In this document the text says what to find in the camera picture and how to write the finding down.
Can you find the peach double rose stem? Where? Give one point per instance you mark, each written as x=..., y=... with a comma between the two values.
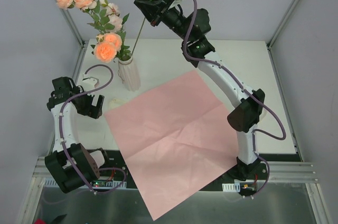
x=110, y=46

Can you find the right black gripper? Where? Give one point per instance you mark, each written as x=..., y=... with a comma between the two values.
x=160, y=10

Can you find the pink wrapping paper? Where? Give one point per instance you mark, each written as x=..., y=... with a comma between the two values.
x=180, y=119

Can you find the cream gold-lettered ribbon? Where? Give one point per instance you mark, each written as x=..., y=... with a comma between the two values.
x=114, y=103

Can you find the pale pink rose stem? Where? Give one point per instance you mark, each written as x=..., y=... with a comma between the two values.
x=110, y=17

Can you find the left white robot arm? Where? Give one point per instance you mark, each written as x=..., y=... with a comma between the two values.
x=70, y=163

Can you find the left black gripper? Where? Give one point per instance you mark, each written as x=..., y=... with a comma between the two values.
x=86, y=105

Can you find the aluminium frame extrusion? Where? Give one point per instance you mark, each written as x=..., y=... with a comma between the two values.
x=283, y=172

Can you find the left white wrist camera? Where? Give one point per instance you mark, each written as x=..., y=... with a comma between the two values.
x=89, y=83

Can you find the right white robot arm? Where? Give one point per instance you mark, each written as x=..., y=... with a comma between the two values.
x=201, y=53

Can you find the white ribbed ceramic vase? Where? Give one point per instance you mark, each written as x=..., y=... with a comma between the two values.
x=128, y=72

